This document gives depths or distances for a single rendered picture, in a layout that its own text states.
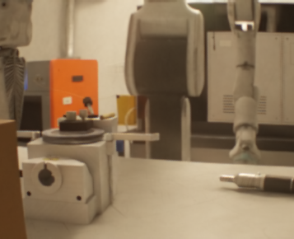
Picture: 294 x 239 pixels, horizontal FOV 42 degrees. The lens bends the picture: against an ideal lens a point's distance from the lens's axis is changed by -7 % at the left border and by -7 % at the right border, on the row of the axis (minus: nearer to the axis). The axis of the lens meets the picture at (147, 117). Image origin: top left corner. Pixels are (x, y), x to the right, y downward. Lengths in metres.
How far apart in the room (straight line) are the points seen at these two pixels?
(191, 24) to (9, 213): 0.95
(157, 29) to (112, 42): 2.45
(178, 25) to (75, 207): 0.73
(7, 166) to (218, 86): 1.94
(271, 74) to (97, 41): 1.96
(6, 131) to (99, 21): 3.45
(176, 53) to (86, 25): 2.67
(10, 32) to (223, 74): 1.65
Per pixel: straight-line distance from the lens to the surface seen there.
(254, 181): 0.63
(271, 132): 2.13
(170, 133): 1.16
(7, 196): 0.21
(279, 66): 2.07
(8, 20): 0.55
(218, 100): 2.12
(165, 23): 1.13
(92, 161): 0.51
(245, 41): 1.26
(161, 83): 1.08
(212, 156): 2.09
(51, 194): 0.50
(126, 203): 0.57
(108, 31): 3.59
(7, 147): 0.21
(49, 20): 3.93
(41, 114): 1.84
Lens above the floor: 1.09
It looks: 7 degrees down
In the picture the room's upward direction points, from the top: straight up
